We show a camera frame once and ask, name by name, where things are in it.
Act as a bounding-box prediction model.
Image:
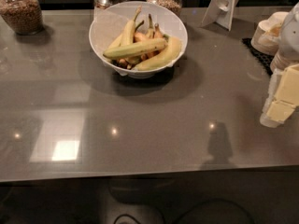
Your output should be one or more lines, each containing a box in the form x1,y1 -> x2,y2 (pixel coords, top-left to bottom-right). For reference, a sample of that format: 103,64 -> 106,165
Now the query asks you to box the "white folded card stand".
201,0 -> 239,31

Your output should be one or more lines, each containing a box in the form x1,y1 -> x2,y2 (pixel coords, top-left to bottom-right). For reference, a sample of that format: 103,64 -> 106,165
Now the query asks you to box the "glass jar with grains left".
0,0 -> 43,35

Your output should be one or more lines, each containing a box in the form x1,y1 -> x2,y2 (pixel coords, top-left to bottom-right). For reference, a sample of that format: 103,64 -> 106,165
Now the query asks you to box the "black cable on floor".
112,198 -> 256,224

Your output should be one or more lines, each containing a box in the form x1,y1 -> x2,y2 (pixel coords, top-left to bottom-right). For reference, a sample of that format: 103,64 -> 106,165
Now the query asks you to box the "stack of paper bowls rear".
250,11 -> 288,56

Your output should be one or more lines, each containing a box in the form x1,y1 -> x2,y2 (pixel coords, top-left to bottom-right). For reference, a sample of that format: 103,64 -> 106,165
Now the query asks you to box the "stack of paper bowls front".
270,52 -> 299,72

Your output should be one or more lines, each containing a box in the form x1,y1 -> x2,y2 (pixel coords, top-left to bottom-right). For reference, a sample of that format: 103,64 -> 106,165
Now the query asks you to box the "yellow banana left edge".
108,35 -> 122,49

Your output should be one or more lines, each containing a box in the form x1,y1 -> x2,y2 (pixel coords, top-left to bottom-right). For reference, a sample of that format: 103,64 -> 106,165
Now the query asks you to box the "black mesh mat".
242,38 -> 273,77

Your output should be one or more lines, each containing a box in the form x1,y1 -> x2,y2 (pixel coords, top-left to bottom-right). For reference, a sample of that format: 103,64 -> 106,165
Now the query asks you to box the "upright yellow banana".
121,7 -> 141,46

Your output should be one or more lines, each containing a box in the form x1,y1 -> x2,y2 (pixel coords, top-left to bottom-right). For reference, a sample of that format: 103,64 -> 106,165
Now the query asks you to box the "orange fruit in bowl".
134,23 -> 164,42

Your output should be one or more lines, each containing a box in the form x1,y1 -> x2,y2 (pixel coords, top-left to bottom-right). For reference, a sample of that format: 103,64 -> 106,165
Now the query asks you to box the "stack of paper bowls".
250,11 -> 288,56
270,52 -> 299,72

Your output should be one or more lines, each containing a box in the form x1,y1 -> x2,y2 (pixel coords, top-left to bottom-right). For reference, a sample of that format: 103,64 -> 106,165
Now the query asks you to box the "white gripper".
274,3 -> 299,106

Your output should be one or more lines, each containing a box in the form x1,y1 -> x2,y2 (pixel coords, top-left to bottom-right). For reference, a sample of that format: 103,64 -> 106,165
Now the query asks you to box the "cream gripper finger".
260,100 -> 296,128

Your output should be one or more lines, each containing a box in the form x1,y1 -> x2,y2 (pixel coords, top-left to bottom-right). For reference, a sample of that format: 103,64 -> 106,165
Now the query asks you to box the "white bowl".
89,1 -> 188,79

